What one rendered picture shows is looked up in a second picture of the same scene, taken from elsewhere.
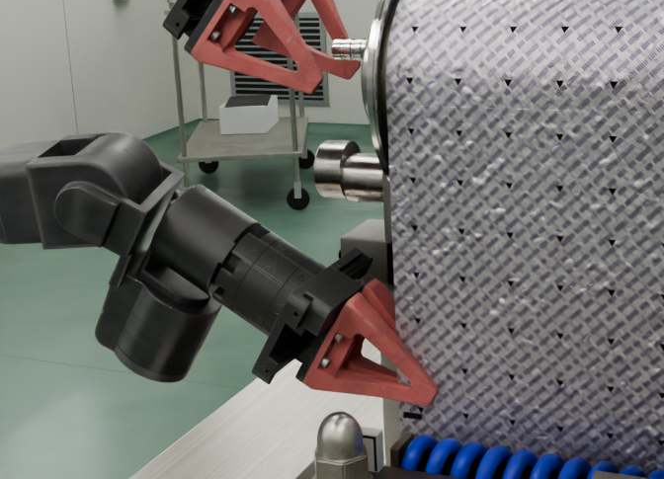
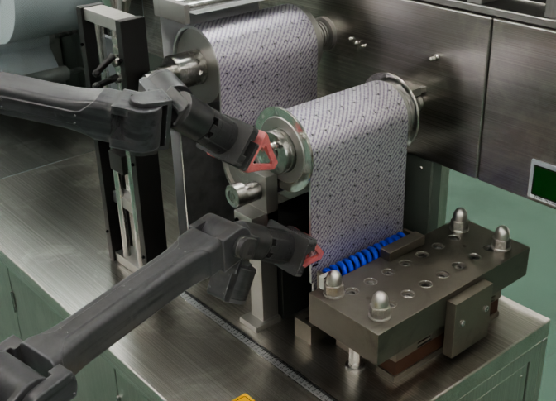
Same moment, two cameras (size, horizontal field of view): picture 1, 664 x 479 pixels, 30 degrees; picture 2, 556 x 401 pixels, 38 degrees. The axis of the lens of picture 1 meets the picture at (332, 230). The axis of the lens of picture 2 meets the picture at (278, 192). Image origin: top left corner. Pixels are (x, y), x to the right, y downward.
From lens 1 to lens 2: 1.18 m
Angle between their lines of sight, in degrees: 61
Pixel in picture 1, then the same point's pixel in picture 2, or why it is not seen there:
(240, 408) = not seen: hidden behind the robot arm
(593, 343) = (361, 212)
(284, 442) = (155, 328)
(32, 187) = (224, 249)
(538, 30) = (345, 123)
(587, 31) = (357, 120)
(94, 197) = (251, 240)
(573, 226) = (357, 180)
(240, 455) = (153, 342)
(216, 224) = (263, 231)
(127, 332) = (237, 290)
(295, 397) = not seen: hidden behind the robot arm
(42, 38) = not seen: outside the picture
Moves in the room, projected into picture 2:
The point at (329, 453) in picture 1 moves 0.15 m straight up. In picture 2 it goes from (339, 284) to (340, 202)
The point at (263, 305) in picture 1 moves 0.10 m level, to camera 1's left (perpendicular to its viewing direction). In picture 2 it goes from (286, 251) to (260, 283)
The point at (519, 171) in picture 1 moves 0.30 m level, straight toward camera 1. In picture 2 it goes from (345, 169) to (520, 211)
